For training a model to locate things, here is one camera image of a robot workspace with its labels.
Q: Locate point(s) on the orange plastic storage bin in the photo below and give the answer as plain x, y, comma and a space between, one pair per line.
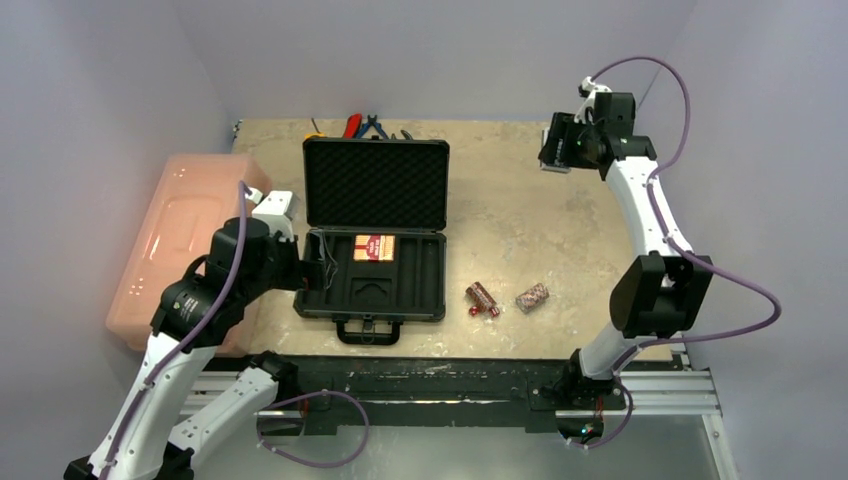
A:
195, 195

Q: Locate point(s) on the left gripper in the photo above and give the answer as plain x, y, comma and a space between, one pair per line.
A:
313, 273

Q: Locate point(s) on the blue handled cutters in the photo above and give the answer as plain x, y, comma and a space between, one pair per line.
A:
372, 123

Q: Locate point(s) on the black poker carrying case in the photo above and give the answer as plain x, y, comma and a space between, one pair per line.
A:
370, 186

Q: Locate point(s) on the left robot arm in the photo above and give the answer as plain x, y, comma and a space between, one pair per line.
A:
248, 257

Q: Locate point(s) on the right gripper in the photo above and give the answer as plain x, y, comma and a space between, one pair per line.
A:
558, 149

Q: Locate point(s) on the blue playing card deck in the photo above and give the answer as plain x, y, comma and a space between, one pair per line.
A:
550, 153

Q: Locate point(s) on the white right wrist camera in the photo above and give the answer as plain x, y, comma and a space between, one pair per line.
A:
589, 90

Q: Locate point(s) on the red Texas Hold'em card deck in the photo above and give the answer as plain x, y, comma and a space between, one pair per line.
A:
374, 248

